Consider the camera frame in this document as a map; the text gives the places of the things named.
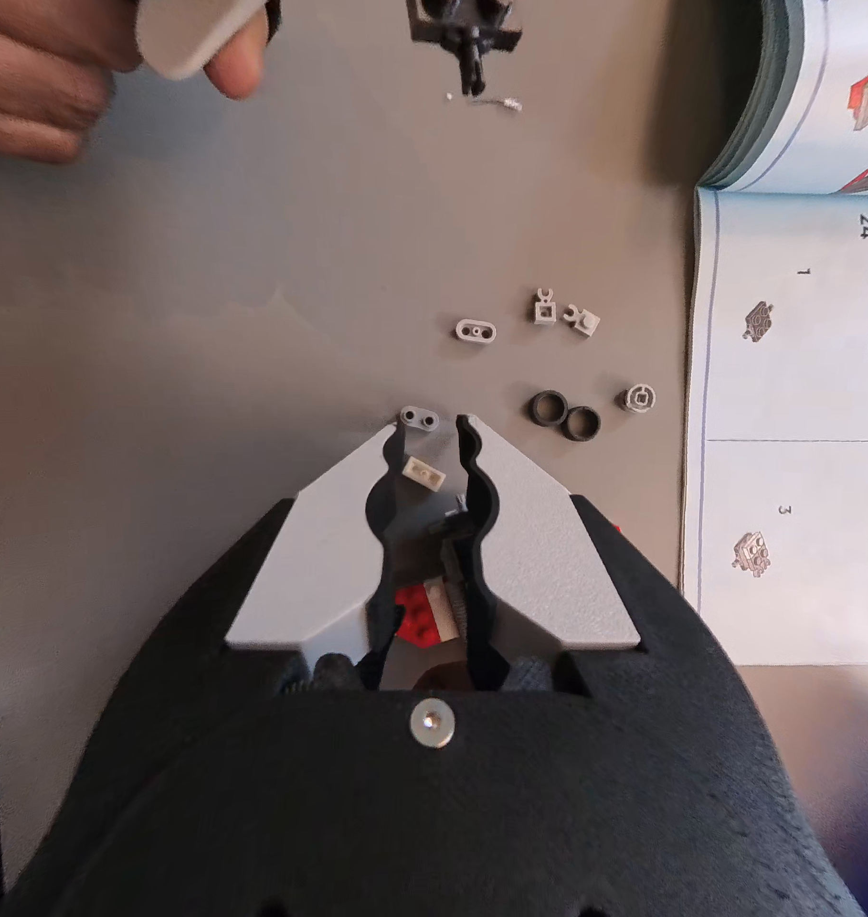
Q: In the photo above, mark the red white brick plane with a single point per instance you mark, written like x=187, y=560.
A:
x=412, y=609

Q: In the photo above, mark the grey round plate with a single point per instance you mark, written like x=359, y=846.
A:
x=629, y=399

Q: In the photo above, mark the small black tire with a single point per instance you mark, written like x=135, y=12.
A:
x=596, y=424
x=533, y=410

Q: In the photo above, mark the person's left hand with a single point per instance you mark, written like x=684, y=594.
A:
x=47, y=64

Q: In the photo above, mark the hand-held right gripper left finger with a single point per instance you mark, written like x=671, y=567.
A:
x=312, y=573

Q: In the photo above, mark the small white brick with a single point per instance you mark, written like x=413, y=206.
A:
x=425, y=474

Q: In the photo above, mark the grey oval two-hole plate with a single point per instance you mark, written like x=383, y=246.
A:
x=475, y=332
x=419, y=418

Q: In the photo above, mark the instruction booklet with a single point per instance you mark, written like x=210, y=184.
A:
x=785, y=430

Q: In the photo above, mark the grey clip brick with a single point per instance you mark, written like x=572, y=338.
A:
x=538, y=320
x=588, y=326

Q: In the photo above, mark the grey desk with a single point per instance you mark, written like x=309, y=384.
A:
x=262, y=286

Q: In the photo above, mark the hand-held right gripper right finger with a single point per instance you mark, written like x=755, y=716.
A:
x=548, y=573

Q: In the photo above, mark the black brick with pin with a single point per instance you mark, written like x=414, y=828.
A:
x=434, y=21

